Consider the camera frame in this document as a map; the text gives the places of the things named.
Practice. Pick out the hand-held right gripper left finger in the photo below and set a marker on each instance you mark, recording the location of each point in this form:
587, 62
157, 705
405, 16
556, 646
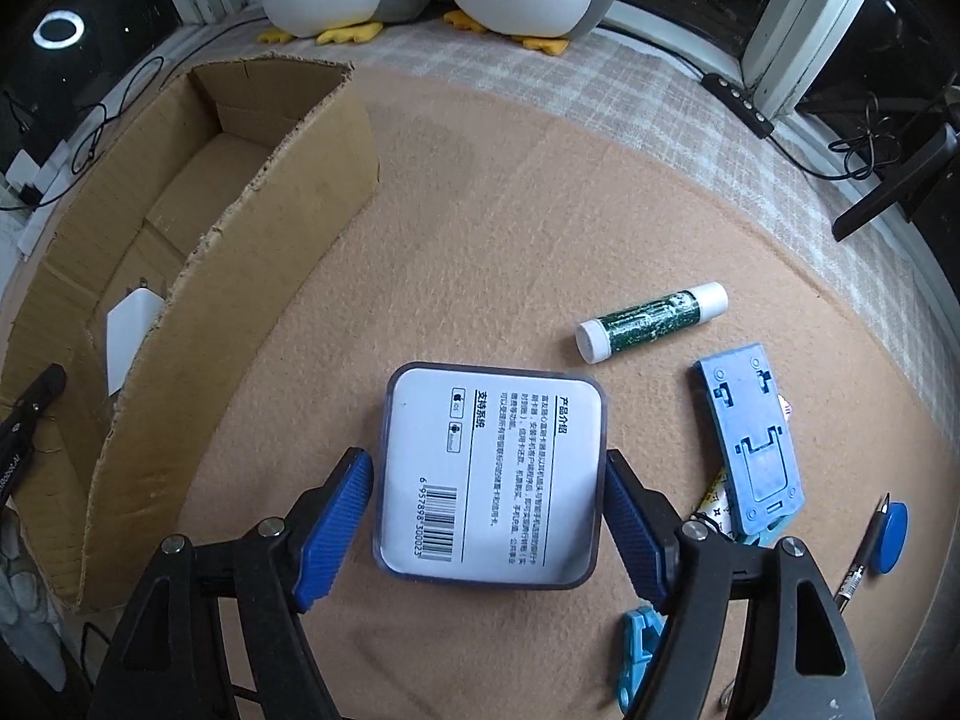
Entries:
334, 532

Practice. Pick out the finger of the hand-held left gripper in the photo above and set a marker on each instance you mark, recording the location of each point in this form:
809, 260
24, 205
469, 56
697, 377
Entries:
41, 397

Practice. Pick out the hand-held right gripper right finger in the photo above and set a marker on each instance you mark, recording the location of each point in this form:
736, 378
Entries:
634, 532

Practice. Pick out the light blue clothespin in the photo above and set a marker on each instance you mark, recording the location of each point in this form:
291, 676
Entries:
636, 645

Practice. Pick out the blue folding phone stand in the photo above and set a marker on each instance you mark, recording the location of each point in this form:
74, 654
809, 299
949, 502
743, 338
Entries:
750, 435

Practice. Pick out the white square labelled box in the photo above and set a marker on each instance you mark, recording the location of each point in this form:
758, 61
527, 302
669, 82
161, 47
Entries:
487, 480

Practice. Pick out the green glue stick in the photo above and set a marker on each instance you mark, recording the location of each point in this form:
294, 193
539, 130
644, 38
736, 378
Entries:
645, 322

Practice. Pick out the cardboard box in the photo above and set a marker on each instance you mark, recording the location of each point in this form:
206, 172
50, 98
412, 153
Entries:
247, 300

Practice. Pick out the black pen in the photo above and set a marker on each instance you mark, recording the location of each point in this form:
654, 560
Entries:
862, 555

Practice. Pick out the blue round lid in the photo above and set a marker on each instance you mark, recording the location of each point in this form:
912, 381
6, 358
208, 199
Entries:
892, 536

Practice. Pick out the person's left hand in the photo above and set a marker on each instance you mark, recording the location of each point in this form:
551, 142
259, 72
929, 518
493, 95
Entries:
26, 600

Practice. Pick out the white charger plug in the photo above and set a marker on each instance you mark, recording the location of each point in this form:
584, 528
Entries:
131, 337

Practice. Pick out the white power strip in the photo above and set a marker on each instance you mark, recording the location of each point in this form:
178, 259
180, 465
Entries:
34, 229

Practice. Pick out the black tripod leg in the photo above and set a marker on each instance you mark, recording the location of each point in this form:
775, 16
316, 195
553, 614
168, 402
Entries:
892, 191

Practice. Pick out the checked white cloth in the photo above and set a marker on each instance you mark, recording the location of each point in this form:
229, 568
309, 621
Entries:
600, 90

